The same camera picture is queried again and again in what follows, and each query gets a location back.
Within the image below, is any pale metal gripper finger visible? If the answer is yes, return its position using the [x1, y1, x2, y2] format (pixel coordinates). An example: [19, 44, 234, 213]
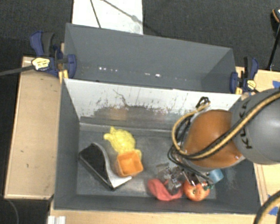
[166, 177, 183, 195]
[156, 162, 175, 179]

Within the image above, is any red cloth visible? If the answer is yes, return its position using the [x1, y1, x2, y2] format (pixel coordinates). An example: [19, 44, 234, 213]
[146, 177, 185, 203]

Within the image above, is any orange-red toy fruit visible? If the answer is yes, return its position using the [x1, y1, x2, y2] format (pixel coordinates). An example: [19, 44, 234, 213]
[182, 179, 211, 203]

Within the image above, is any light blue cylinder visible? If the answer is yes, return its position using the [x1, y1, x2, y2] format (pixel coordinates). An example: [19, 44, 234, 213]
[208, 168, 225, 183]

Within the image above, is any orange plastic cup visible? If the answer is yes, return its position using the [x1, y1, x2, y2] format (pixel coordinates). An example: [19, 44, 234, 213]
[113, 149, 146, 180]

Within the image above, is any yellow soft toy animal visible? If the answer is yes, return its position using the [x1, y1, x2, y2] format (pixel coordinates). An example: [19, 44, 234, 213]
[101, 125, 145, 159]

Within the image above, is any grey metal bin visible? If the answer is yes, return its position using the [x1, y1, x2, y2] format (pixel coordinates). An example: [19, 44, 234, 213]
[48, 22, 278, 224]

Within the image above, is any pale wood board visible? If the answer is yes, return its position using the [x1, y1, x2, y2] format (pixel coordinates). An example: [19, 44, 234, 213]
[3, 54, 68, 204]

